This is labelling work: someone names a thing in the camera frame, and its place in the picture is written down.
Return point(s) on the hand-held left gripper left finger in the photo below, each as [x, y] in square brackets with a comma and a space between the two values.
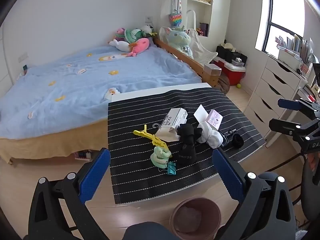
[95, 172]

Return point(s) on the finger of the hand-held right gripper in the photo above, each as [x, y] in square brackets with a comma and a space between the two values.
[285, 103]
[282, 126]

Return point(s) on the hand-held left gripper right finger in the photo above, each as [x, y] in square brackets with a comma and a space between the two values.
[227, 175]

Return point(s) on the black plastic clip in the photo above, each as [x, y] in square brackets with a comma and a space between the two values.
[227, 136]

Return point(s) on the white socks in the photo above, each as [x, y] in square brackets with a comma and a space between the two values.
[211, 136]

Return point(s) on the black socks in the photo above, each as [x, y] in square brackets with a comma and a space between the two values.
[187, 142]

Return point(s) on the mauve round waste bin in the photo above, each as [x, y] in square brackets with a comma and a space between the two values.
[195, 217]

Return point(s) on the teal binder clip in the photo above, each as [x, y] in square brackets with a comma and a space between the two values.
[171, 168]

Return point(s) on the pink cartoon print box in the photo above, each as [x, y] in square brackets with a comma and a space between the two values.
[215, 118]

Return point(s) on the yellow plastic clip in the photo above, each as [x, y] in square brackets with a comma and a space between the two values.
[150, 136]

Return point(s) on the light green hair clip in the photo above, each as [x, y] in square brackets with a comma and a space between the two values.
[160, 157]

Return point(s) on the white cardboard sock box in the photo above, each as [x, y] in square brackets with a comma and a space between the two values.
[173, 120]

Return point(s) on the person's right hand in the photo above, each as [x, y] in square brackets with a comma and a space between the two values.
[312, 163]

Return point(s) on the white drawer unit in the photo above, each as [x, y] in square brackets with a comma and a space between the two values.
[272, 92]

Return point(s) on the toy blocks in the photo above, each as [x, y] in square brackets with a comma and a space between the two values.
[83, 155]

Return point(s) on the bed with tan skirt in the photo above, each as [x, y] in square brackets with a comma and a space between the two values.
[50, 145]

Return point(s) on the stack of books and papers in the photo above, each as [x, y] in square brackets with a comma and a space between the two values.
[295, 50]

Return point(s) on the red cooler box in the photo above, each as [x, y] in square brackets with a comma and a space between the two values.
[233, 76]

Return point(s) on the brown bean bag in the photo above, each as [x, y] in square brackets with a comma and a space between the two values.
[224, 85]

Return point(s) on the black bags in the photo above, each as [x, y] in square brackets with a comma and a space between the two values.
[228, 53]

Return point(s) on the black white-striped mat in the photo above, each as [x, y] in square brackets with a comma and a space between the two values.
[140, 110]

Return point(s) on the person's left leg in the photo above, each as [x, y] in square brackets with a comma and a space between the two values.
[147, 231]

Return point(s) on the clear plastic box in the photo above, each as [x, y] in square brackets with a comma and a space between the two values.
[212, 69]

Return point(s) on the cream hat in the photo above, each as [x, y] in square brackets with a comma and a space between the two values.
[226, 45]

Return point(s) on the bed with blue blanket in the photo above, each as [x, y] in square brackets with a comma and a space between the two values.
[75, 85]

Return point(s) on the window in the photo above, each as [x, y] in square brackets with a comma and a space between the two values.
[282, 10]

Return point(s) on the mint unicorn plush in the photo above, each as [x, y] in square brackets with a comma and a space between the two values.
[178, 40]

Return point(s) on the white seal plush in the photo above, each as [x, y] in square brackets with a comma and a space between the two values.
[120, 45]

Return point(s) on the pink whale plush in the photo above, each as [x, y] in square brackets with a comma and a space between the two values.
[140, 45]

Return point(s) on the rainbow pop bag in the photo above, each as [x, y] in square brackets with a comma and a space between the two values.
[175, 18]

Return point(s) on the purple and green plush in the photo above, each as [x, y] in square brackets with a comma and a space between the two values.
[119, 33]

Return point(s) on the green striped plush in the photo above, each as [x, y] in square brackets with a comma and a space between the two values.
[133, 35]

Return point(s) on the white and green duck plush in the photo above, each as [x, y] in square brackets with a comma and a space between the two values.
[148, 30]

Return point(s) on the wooden bed rail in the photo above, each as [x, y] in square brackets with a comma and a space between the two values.
[190, 62]

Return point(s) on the white metal arch frame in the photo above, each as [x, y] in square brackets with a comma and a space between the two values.
[193, 17]

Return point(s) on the long white wall socket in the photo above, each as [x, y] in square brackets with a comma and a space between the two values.
[22, 58]

